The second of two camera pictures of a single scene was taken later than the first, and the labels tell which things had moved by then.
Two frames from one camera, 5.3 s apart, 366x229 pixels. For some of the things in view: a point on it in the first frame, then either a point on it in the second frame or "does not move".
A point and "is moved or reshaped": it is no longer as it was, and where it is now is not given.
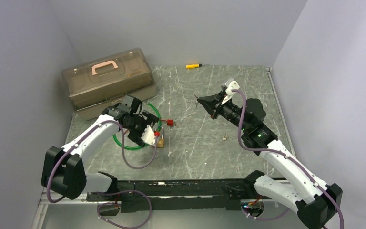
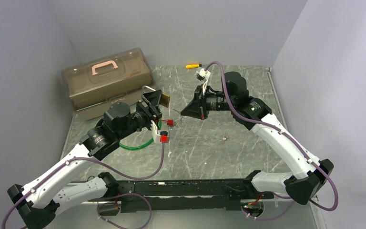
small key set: x=197 y=97 is moved or reshaped
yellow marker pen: x=193 y=66 does not move
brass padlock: x=160 y=141 -> x=165 y=99
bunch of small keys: x=225 y=138 does not move
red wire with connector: x=170 y=122 does not move
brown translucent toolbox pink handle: x=94 y=86 does not move
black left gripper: x=151 y=120 -> x=151 y=99
